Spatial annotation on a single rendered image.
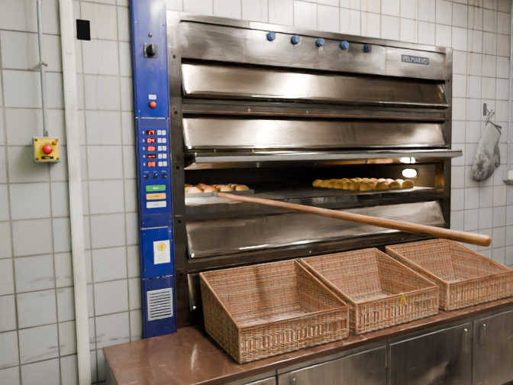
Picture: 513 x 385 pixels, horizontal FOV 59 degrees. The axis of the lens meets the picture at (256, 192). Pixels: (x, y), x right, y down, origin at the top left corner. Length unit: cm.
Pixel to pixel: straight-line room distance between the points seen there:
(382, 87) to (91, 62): 167
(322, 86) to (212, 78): 66
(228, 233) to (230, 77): 79
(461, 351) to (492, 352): 27
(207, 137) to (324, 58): 84
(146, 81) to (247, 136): 57
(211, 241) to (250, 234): 23
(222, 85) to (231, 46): 21
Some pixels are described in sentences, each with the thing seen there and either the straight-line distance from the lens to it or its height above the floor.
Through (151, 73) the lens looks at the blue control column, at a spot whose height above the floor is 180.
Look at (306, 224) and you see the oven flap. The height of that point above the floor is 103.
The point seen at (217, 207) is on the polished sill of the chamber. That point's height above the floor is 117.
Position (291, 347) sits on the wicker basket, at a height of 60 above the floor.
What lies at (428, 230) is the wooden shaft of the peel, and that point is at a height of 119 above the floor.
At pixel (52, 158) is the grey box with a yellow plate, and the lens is 202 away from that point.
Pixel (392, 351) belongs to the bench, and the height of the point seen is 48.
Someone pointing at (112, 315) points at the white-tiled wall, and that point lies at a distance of 223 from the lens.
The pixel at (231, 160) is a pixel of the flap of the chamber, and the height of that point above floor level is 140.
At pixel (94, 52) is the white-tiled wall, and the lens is 216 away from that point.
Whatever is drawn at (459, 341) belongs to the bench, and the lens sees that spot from 270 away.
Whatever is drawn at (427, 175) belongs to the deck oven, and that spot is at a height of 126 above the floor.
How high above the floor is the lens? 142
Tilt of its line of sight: 5 degrees down
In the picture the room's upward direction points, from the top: 1 degrees counter-clockwise
